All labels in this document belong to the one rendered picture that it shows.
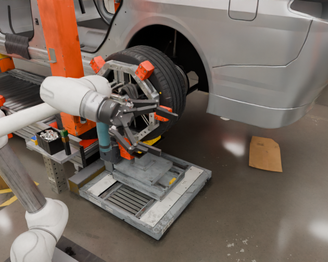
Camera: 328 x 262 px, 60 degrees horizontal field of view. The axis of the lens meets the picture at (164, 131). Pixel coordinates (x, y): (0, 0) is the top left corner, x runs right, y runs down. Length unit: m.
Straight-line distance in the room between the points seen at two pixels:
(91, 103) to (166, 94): 1.01
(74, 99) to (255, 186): 2.04
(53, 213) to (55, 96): 0.82
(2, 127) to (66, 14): 1.12
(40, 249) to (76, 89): 0.85
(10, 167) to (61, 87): 0.64
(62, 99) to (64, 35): 1.19
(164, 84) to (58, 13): 0.79
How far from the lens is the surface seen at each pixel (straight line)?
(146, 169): 2.34
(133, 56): 1.90
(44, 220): 1.58
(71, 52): 2.11
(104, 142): 2.10
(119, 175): 2.42
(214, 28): 1.90
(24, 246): 1.50
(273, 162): 2.99
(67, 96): 0.89
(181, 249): 2.10
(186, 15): 1.98
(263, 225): 2.35
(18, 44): 3.59
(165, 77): 1.85
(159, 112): 0.89
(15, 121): 1.12
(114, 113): 0.87
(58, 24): 2.03
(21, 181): 1.49
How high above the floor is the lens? 1.68
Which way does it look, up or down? 30 degrees down
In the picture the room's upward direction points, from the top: straight up
